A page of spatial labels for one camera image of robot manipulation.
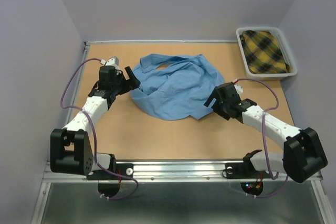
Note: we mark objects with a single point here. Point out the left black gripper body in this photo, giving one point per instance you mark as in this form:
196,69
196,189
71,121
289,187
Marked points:
120,82

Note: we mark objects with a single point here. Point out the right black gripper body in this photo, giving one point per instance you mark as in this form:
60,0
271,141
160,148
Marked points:
221,104

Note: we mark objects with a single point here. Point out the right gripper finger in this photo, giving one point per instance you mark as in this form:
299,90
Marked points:
224,111
212,100

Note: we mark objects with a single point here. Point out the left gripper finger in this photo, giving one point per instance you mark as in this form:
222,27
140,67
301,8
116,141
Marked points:
125,87
132,81

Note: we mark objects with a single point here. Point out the light blue long sleeve shirt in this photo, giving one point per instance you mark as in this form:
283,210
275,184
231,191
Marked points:
175,87

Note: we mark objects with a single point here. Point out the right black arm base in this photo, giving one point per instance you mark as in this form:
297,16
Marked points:
242,171

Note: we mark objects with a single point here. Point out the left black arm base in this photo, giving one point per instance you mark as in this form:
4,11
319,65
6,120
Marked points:
125,169

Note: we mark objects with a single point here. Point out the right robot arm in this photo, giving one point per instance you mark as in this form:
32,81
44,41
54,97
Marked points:
302,152

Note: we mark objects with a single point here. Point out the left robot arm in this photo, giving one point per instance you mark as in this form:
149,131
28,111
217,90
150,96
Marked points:
70,149

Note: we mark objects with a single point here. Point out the yellow plaid shirt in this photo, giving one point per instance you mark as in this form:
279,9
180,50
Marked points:
262,53

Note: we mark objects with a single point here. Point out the white plastic basket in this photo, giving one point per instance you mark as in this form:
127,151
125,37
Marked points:
289,59

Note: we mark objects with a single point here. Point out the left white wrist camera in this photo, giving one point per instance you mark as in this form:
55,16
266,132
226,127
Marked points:
114,61

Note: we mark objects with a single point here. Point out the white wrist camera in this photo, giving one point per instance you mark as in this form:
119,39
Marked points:
114,61
238,87

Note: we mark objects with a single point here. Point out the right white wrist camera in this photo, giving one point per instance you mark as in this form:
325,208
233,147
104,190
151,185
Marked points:
238,87

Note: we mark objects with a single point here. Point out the aluminium mounting rail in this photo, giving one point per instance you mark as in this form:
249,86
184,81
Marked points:
161,172

